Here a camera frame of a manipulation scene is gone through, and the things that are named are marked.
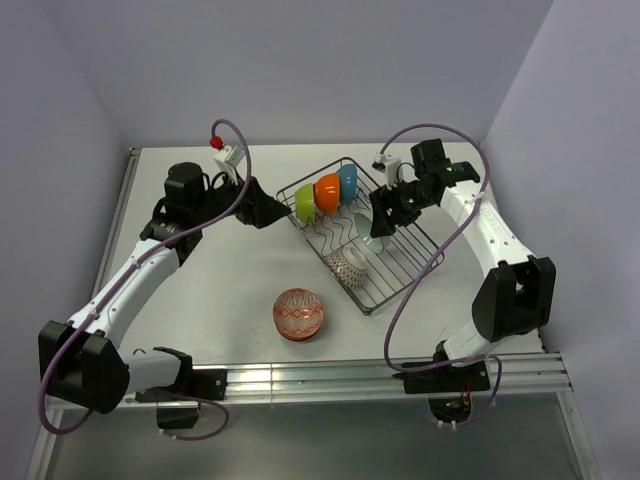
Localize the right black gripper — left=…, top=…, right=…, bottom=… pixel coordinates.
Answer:
left=369, top=176, right=436, bottom=238

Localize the pale green celadon bowl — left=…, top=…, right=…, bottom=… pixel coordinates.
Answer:
left=354, top=213, right=391, bottom=254

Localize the brown patterned bowl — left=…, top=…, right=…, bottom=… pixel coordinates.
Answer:
left=325, top=245, right=367, bottom=289

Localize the blue ceramic bowl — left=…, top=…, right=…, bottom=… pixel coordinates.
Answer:
left=337, top=163, right=358, bottom=205

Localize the orange bowl white inside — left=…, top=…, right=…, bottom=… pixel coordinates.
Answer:
left=314, top=173, right=340, bottom=215

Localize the orange patterned bowl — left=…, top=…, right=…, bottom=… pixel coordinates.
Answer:
left=272, top=288, right=324, bottom=338

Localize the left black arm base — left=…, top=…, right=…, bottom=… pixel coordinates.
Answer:
left=134, top=369, right=230, bottom=436

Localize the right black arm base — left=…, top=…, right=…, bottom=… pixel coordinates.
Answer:
left=393, top=362, right=491, bottom=424

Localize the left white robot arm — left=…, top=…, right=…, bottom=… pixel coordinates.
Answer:
left=38, top=162, right=291, bottom=414

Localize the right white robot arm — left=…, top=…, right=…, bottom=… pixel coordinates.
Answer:
left=369, top=139, right=556, bottom=390

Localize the grey wire dish rack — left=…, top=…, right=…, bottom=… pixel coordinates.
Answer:
left=289, top=167, right=438, bottom=316

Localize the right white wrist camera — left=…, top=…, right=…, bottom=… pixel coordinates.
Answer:
left=372, top=152, right=404, bottom=189

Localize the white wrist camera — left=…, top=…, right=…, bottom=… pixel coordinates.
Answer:
left=372, top=152, right=404, bottom=189
left=209, top=135, right=245, bottom=184

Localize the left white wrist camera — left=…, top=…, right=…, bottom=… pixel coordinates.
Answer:
left=209, top=135, right=245, bottom=184

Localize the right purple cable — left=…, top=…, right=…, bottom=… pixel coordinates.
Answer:
left=379, top=122, right=503, bottom=426

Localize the purple cable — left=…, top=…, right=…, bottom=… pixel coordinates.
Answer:
left=379, top=122, right=503, bottom=426
left=37, top=118, right=251, bottom=442

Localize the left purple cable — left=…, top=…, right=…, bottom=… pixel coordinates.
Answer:
left=37, top=118, right=251, bottom=442

